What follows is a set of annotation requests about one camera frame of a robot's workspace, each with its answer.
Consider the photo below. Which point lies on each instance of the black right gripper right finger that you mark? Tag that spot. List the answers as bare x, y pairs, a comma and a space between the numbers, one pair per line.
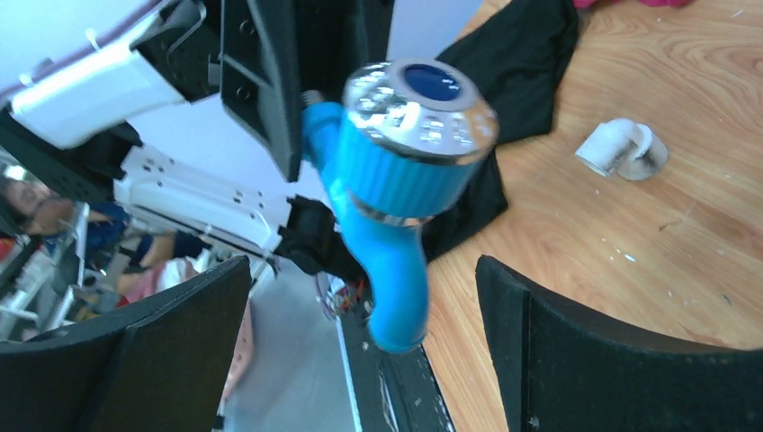
562, 366

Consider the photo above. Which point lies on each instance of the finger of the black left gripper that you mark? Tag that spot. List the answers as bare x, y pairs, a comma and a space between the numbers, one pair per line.
260, 85

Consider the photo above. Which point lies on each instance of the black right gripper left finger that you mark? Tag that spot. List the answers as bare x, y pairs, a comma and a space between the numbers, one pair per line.
158, 364

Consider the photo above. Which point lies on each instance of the blue water faucet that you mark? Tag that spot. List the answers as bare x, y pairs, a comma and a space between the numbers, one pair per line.
397, 150

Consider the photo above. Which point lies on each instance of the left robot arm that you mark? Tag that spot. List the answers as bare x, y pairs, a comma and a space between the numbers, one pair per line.
70, 126

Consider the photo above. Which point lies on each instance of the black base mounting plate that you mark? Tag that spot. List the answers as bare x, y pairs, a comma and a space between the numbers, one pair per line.
387, 392

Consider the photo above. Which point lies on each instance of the black cloth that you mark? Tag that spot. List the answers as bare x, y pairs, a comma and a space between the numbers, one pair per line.
517, 59

